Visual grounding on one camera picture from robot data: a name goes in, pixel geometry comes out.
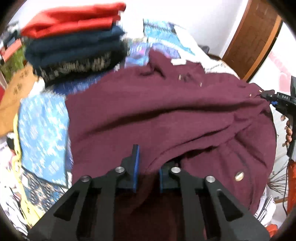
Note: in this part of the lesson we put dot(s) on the blue patchwork bedsheet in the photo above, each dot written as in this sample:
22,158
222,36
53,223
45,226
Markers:
45,161

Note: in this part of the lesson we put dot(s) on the red folded garment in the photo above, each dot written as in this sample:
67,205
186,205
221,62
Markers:
65,20

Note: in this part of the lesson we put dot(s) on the black patterned folded garment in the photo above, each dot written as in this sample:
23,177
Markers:
79,69

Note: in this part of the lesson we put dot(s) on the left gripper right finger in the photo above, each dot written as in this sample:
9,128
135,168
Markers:
210,211

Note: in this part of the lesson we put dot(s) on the cardboard box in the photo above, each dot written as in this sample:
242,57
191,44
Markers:
19,87

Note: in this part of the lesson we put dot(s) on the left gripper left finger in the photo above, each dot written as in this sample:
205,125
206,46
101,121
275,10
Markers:
86,210

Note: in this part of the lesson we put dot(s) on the navy folded garment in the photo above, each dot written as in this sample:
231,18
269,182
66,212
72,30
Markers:
64,48

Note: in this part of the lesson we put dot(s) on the wooden door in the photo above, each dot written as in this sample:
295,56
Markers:
253,39

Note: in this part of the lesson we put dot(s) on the white sliding wardrobe door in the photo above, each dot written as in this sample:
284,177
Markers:
275,74

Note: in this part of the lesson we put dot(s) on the maroon garment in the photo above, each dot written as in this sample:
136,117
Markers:
207,124

